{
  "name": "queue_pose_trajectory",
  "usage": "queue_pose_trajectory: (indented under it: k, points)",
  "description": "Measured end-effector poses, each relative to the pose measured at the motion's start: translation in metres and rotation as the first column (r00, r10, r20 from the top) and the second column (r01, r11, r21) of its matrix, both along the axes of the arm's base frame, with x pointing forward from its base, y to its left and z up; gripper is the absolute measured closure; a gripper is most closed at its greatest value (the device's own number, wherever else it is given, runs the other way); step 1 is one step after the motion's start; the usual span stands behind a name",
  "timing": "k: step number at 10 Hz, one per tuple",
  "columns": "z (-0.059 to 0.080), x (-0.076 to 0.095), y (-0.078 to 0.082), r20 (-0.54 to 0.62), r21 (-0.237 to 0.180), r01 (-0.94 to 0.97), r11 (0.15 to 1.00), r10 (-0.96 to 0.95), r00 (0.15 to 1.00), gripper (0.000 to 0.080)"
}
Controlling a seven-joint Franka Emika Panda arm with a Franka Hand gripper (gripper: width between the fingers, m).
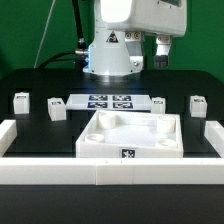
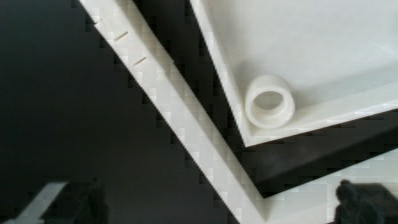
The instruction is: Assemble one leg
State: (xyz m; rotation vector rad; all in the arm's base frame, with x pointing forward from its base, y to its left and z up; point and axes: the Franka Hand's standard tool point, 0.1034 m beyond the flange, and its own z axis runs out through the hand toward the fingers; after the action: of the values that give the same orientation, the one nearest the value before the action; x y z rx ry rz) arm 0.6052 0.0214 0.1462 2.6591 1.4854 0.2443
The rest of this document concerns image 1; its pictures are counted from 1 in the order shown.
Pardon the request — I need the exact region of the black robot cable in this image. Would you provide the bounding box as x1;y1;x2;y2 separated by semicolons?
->
37;0;90;70

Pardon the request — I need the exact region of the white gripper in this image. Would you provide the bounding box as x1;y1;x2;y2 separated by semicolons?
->
100;0;187;72

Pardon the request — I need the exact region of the white marker base plate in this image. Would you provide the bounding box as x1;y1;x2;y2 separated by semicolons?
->
66;94;152;111

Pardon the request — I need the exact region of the white U-shaped fence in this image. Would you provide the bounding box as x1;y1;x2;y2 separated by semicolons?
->
0;120;224;185

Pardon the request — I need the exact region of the white square tabletop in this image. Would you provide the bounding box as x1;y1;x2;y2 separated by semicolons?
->
76;110;184;158

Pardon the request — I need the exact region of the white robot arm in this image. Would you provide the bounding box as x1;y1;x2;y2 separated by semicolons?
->
84;0;187;77

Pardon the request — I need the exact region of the thin grey cable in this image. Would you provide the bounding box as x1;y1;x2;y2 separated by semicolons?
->
33;0;57;69

